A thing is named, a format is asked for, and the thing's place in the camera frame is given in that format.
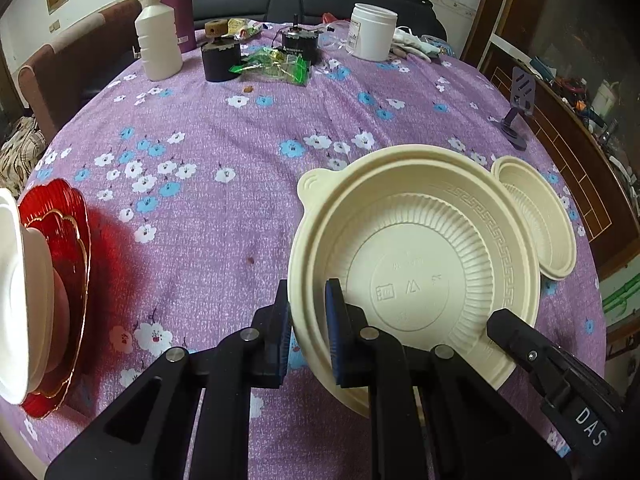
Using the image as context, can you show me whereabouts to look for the black cylinder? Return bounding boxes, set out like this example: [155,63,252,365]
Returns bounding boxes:
[201,38,242,83]

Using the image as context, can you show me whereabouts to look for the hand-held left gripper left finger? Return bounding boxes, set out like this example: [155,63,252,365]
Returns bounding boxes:
[45,280,293,480]

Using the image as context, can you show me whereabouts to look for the purple phone stand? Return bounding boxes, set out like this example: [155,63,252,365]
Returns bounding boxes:
[491,66,538,151]

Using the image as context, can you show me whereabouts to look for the wooden sideboard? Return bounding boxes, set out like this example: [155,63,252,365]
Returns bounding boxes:
[460,0,640,281]

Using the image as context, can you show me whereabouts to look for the purple floral tablecloth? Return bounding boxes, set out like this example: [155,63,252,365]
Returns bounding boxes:
[0,22,608,480]

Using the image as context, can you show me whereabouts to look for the purple thermos bottle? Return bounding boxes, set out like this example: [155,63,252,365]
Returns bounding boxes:
[160,0,197,54]

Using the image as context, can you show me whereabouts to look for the black leather sofa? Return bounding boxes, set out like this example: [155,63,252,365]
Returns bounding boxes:
[135,0,448,43]

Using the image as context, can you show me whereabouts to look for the green snack packet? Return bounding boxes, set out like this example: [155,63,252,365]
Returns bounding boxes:
[229,47,273,76]
[272,52,311,88]

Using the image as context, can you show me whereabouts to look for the yellow packet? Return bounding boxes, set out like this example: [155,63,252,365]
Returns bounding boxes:
[227,17,262,41]

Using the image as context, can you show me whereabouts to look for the white work gloves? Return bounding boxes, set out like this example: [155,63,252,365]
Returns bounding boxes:
[390,27,456,63]

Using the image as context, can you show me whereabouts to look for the green pipes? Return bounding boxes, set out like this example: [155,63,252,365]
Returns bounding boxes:
[602,275,640,316]

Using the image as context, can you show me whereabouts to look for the black electric motor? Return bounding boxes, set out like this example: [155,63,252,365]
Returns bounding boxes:
[277,12,323,66]

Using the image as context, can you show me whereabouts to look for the patterned blanket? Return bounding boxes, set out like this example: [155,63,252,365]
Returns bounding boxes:
[0,116,48,196]

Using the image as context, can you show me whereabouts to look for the white jug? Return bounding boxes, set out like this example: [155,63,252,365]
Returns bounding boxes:
[592,80,621,121]

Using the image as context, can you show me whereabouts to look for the white plastic jar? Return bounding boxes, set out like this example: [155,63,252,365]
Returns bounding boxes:
[346,2,398,61]

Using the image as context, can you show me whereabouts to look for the white foam bowl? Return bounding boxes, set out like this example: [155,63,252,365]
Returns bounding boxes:
[0,187,26,406]
[20,227,57,376]

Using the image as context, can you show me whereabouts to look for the small red gold-rimmed plate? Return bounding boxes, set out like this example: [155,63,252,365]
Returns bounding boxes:
[27,212,88,396]

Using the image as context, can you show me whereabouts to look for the large red scalloped plate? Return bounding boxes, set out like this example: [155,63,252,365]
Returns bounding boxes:
[15,178,92,418]

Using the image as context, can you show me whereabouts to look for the brown armchair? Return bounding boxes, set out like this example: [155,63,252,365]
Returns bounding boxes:
[17,0,143,143]

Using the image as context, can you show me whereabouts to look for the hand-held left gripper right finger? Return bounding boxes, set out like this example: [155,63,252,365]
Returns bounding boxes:
[324,279,571,480]

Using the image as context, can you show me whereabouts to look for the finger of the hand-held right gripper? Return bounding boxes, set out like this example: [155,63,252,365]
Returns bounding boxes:
[486,309,566,401]

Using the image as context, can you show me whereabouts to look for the small beige plastic bowl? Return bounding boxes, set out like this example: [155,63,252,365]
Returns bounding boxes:
[491,156,577,280]

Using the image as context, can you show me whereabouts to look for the white plastic bottle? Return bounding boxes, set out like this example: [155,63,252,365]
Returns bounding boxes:
[134,0,184,82]

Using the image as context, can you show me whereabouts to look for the large beige plastic bowl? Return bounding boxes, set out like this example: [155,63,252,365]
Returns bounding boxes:
[287,144,543,418]

